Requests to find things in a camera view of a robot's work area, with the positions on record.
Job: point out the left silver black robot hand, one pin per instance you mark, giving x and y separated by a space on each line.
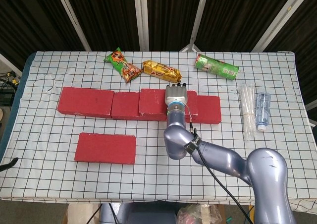
8 164

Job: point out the beige sack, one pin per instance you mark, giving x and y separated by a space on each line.
79 215

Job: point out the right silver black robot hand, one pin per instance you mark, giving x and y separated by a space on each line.
176 94

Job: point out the bundle of clear tubes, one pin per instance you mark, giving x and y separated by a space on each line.
247 105

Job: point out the red brick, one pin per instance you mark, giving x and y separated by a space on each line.
208 110
85 101
125 105
152 102
105 148

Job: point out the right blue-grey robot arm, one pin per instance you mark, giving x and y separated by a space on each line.
223 157

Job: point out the green chips can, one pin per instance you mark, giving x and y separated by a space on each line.
216 67

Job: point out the white black checkered tablecloth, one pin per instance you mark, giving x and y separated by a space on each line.
99 182

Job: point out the blue-grey robot torso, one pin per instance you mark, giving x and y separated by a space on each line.
143 216

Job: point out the green orange snack bag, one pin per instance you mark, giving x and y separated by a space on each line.
123 66

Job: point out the yellow biscuit pack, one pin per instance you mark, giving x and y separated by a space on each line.
161 71

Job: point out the black box device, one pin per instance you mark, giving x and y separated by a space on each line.
6 95

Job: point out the clear plastic water bottle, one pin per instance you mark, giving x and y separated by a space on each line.
262 110

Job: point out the clear plastic bag red contents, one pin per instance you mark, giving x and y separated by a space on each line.
198 215

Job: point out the white metal frame bar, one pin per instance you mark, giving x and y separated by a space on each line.
137 11
200 11
288 11
72 16

